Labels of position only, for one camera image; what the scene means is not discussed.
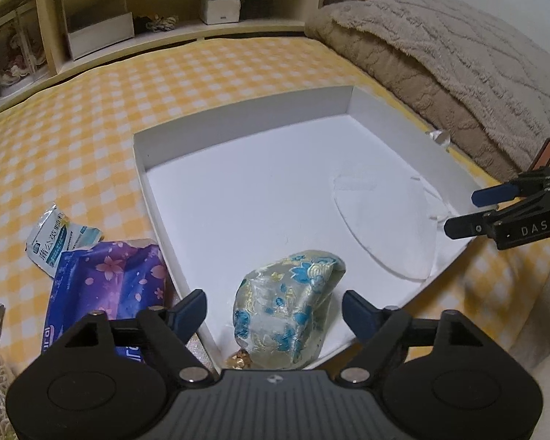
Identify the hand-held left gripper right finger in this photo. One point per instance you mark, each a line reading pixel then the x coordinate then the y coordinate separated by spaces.
pixel 360 311

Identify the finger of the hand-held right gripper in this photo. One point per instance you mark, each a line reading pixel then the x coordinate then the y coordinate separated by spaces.
pixel 467 227
pixel 492 194

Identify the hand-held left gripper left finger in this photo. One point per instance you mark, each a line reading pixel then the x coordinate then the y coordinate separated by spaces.
pixel 190 309

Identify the floral brocade pouch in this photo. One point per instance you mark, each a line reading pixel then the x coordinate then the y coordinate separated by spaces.
pixel 284 302

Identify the white face mask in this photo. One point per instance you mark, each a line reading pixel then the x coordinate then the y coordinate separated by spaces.
pixel 385 220

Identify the shallow white cardboard box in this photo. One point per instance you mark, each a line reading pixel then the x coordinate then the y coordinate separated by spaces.
pixel 256 192

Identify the small clear plastic piece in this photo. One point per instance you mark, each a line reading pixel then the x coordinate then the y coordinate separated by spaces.
pixel 440 140

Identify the purple floral tissue pack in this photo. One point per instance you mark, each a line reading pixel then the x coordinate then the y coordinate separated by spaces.
pixel 114 275

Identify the brown fluffy blanket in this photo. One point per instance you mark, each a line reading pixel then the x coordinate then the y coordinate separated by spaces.
pixel 440 55

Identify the white blue printed packet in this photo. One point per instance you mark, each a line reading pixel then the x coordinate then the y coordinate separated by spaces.
pixel 50 238

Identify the yellow checked bed sheet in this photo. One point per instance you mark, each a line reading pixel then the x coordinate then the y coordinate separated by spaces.
pixel 73 123

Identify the wooden headboard shelf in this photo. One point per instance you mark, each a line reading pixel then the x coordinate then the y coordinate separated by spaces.
pixel 174 36

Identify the white open carton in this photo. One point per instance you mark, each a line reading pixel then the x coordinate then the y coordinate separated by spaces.
pixel 101 32

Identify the white tissue box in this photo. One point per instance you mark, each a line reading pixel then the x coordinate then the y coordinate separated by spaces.
pixel 220 8

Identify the reddish plush doll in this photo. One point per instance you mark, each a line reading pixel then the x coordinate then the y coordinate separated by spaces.
pixel 33 48

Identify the cream plush doll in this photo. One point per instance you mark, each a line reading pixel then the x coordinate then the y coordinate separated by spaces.
pixel 10 62

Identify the clear display case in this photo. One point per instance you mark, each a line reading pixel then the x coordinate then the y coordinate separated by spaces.
pixel 0 68
pixel 33 41

